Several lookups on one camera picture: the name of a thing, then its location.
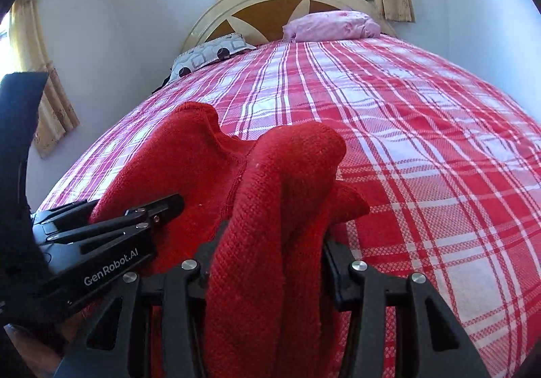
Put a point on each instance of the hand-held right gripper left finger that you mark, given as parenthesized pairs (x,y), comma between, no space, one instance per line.
(190,289)

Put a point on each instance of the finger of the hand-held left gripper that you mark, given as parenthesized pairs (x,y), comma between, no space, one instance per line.
(67,211)
(139,215)

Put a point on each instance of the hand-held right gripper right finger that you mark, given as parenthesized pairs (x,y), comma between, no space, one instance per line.
(338,274)

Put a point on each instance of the red knit sweater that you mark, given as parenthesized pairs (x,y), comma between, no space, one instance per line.
(262,213)

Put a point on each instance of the person's left hand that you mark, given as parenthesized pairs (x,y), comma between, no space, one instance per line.
(29,348)

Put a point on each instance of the red white plaid blanket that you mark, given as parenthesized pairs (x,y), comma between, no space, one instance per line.
(414,158)

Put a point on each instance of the window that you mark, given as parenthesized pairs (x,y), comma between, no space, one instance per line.
(3,35)

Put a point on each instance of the grey patterned pillow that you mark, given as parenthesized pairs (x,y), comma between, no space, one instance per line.
(211,54)

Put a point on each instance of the cream wooden headboard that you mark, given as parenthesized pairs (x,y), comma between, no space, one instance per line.
(262,2)

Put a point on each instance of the pink pillow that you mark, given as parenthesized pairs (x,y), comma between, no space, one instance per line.
(334,25)

